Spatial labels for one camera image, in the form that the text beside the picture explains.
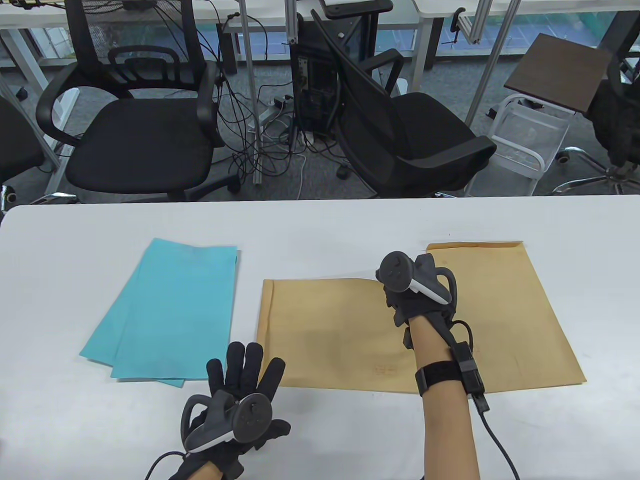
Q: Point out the person's left hand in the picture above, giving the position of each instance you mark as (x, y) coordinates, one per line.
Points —
(245, 370)

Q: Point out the person's right hand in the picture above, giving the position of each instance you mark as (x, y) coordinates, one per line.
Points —
(410, 307)

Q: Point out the grey hand controller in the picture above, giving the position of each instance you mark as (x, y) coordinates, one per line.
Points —
(395, 270)
(254, 417)

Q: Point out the brown paper envelope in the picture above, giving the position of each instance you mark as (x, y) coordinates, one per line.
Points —
(510, 310)
(325, 330)

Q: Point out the teal paper sheet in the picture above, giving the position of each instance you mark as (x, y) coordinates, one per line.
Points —
(106, 342)
(180, 310)

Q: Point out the person's left forearm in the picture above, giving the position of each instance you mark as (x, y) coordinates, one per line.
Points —
(210, 474)

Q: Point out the person's right forearm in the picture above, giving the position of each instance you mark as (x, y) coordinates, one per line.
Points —
(445, 435)

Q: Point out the black office chair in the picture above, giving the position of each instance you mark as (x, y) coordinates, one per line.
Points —
(15, 145)
(612, 120)
(140, 145)
(430, 125)

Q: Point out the white metal rack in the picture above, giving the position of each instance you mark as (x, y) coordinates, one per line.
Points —
(527, 127)

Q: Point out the black computer tower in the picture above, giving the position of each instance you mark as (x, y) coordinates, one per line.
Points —
(312, 85)

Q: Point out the white power strip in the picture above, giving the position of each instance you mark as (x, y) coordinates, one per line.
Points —
(277, 102)

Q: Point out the dark brown board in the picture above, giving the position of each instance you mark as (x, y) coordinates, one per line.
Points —
(560, 72)

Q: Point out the black clamp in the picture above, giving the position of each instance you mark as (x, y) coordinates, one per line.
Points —
(456, 25)

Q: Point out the aluminium profile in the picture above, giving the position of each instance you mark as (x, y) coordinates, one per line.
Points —
(475, 27)
(292, 25)

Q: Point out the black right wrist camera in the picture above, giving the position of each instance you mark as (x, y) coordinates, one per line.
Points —
(407, 340)

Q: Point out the aluminium post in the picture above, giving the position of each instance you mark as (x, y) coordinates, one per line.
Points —
(492, 60)
(249, 75)

